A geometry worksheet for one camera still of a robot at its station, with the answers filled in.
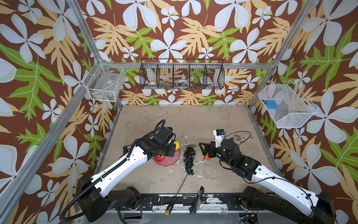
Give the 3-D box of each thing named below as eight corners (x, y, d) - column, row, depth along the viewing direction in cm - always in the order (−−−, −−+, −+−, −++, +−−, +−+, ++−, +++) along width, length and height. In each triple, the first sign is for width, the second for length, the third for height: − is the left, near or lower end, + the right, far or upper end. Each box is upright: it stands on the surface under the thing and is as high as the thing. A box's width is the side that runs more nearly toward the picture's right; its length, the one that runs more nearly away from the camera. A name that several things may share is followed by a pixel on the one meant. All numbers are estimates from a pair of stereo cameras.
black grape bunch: (184, 175, 86) (184, 172, 82) (183, 149, 97) (183, 145, 93) (196, 175, 86) (197, 172, 82) (194, 149, 97) (194, 145, 93)
